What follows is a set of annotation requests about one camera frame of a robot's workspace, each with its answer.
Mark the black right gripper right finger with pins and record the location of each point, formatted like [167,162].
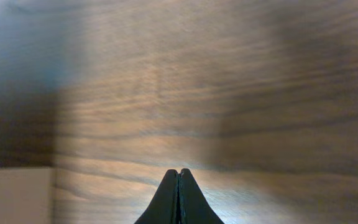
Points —
[193,207]

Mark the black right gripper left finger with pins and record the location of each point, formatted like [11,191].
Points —
[162,208]

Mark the brown cardboard box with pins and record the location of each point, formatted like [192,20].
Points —
[26,195]

